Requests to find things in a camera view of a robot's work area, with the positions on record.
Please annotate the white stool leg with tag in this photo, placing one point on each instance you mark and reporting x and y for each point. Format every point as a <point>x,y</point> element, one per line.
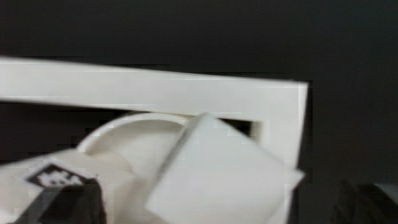
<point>57,169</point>

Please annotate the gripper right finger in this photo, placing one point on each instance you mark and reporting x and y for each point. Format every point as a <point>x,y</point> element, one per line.
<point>366,204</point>

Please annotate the white front rail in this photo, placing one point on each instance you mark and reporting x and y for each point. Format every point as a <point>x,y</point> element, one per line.
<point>112,87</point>

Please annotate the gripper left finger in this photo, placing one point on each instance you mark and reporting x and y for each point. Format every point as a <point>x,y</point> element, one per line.
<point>66,205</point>

